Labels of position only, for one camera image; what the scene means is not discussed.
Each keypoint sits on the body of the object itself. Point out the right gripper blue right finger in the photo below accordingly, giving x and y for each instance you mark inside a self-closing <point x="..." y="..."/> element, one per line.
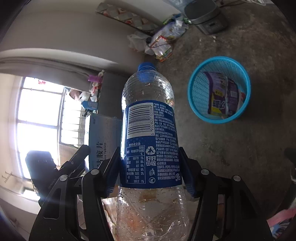
<point x="191" y="173"/>

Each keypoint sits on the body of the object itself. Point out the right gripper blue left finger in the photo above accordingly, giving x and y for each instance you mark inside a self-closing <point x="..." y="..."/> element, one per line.
<point x="111" y="173"/>

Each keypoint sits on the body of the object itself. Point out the blue white medicine box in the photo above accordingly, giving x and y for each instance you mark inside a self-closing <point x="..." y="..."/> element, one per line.
<point x="104" y="138"/>

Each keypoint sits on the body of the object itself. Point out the clear Pepsi water bottle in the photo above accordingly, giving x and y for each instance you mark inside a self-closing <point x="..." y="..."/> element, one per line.
<point x="151" y="202"/>

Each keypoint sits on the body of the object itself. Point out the purple snack bag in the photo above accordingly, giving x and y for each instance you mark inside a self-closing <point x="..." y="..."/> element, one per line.
<point x="225" y="97"/>

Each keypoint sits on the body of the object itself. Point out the floor trash pile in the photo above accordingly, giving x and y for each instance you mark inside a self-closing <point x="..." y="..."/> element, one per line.
<point x="161" y="43"/>

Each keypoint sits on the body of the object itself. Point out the patterned tablecloth table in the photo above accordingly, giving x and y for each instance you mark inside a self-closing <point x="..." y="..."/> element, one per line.
<point x="109" y="206"/>

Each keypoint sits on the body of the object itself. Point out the grey cabinet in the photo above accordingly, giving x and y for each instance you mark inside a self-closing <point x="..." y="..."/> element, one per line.
<point x="110" y="95"/>

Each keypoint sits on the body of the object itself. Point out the blue detergent bottle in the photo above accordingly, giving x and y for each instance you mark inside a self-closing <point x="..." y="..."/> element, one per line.
<point x="90" y="105"/>

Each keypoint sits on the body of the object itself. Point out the blue plastic mesh wastebasket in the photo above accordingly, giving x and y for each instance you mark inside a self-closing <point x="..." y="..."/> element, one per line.
<point x="198" y="88"/>

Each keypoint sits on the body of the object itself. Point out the purple cup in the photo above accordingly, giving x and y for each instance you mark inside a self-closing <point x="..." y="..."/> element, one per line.
<point x="95" y="78"/>

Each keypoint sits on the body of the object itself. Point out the white plastic bag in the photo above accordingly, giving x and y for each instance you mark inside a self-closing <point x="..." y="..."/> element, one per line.
<point x="138" y="41"/>

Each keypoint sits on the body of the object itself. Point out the folded patterned mat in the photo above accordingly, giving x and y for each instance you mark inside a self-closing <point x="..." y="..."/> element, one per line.
<point x="127" y="17"/>

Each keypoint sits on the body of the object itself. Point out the black rice cooker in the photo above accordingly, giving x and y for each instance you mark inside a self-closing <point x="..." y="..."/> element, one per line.
<point x="206" y="16"/>

